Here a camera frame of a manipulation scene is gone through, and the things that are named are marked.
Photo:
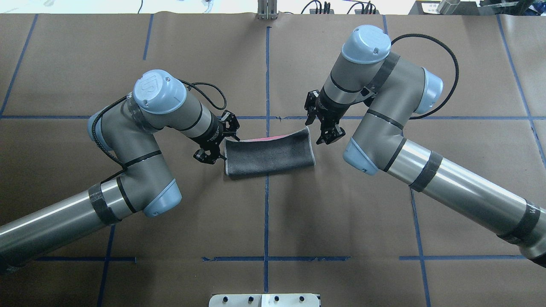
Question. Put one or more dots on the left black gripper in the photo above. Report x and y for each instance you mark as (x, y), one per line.
(212, 134)

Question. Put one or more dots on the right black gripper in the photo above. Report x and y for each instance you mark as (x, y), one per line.
(329, 109)

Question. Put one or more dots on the pink towel with grey back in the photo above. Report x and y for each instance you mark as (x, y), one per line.
(271, 155)

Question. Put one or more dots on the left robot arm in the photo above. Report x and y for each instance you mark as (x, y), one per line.
(124, 131)

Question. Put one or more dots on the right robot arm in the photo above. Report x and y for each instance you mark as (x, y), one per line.
(398, 89)

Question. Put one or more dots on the left power strip with plugs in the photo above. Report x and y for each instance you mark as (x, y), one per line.
(318, 7)

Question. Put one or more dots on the steel cup on black box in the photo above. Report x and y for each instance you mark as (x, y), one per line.
(447, 7)

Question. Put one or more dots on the silver aluminium frame post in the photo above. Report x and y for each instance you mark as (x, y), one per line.
(267, 9)

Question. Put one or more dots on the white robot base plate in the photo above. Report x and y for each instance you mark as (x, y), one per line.
(266, 300)

